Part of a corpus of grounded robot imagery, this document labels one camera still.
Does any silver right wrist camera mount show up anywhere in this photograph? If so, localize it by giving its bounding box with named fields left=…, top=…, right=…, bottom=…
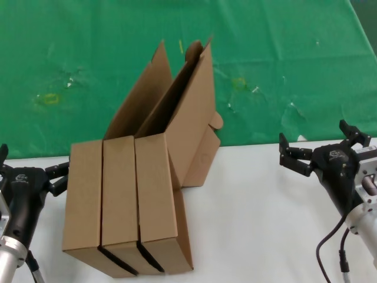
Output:
left=353, top=144, right=377, bottom=207

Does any closed-front cardboard box, tall lid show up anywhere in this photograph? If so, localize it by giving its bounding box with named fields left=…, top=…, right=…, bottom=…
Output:
left=61, top=40, right=173, bottom=278

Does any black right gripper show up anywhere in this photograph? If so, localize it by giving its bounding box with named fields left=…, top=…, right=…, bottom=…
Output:
left=279, top=119, right=371, bottom=218

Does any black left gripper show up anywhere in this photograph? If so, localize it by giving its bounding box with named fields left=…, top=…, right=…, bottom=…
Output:
left=0, top=143, right=70, bottom=245

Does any cardboard box, round lid flap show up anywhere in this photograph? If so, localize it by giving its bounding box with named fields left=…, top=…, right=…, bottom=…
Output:
left=101, top=40, right=204, bottom=277

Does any green table cloth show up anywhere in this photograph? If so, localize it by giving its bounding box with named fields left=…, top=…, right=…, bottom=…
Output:
left=0, top=0, right=377, bottom=162

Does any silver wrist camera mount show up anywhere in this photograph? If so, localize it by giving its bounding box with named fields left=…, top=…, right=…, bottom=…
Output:
left=0, top=188, right=12, bottom=236
left=353, top=144, right=377, bottom=207

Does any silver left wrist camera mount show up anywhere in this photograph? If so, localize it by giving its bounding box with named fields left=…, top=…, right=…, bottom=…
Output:
left=0, top=188, right=12, bottom=236

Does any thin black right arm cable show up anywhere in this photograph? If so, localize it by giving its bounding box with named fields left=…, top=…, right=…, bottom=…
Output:
left=316, top=216, right=347, bottom=283

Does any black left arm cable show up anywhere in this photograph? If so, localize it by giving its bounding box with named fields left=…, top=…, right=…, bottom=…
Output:
left=26, top=249, right=47, bottom=283

